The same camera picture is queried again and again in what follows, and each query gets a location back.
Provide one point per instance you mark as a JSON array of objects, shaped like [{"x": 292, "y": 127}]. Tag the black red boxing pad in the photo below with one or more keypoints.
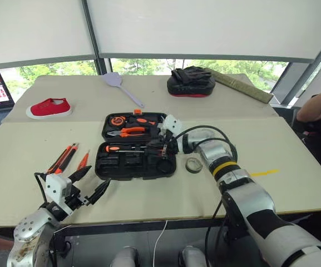
[{"x": 189, "y": 89}]

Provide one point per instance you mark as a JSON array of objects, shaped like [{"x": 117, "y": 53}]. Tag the person's bare forearm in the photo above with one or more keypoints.
[{"x": 313, "y": 109}]

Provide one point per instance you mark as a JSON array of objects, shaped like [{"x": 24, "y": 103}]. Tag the black plastic tool case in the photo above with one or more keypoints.
[{"x": 127, "y": 169}]

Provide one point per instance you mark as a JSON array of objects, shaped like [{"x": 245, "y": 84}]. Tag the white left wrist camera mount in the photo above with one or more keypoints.
[{"x": 56, "y": 189}]

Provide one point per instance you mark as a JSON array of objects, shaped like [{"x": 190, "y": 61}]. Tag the grey tape roll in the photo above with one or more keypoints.
[{"x": 187, "y": 165}]

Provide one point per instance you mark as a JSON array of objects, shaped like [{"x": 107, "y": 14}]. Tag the wide white roller blind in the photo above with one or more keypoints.
[{"x": 204, "y": 25}]

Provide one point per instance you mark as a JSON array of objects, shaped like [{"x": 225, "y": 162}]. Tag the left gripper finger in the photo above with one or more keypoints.
[
  {"x": 100, "y": 193},
  {"x": 79, "y": 173}
]

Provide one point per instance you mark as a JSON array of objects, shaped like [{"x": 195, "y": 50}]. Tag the orange black tape measure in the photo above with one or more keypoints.
[{"x": 117, "y": 121}]

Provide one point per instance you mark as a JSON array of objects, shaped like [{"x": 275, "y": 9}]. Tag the red slip-on shoe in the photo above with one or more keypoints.
[{"x": 47, "y": 108}]

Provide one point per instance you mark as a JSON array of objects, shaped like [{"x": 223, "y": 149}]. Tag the grey window pillar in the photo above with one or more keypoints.
[{"x": 92, "y": 33}]

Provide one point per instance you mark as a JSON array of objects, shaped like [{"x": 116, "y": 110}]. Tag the black table frame bar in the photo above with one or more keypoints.
[{"x": 121, "y": 225}]

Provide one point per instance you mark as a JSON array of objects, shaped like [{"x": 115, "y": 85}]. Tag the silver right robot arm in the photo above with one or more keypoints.
[{"x": 260, "y": 200}]

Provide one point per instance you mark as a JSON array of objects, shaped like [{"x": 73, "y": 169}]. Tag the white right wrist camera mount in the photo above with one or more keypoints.
[{"x": 171, "y": 124}]

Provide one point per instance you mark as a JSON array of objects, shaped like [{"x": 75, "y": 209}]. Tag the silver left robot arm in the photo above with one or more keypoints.
[{"x": 29, "y": 231}]

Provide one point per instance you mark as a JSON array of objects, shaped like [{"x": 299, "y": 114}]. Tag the orange black screwdriver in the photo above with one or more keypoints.
[{"x": 114, "y": 148}]

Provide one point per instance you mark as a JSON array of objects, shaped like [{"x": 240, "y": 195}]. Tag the yellow tape strip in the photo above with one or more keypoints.
[{"x": 264, "y": 172}]

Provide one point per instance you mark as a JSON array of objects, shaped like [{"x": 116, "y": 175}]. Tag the black gloves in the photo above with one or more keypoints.
[{"x": 192, "y": 73}]

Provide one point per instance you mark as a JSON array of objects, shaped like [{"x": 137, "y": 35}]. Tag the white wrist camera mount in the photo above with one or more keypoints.
[
  {"x": 56, "y": 189},
  {"x": 171, "y": 124}
]

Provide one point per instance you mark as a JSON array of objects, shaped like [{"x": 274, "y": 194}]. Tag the narrow white roller blind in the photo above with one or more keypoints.
[{"x": 32, "y": 27}]

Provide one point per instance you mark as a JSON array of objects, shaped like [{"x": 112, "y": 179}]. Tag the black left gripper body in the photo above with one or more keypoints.
[{"x": 76, "y": 198}]

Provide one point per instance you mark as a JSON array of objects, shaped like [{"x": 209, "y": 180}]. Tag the grey rounded shape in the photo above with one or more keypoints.
[
  {"x": 192, "y": 257},
  {"x": 125, "y": 257}
]

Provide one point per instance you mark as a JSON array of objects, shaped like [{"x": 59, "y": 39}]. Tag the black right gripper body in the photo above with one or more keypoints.
[{"x": 170, "y": 147}]

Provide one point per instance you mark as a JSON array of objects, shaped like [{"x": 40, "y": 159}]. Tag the lilac plastic spatula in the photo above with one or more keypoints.
[{"x": 114, "y": 79}]

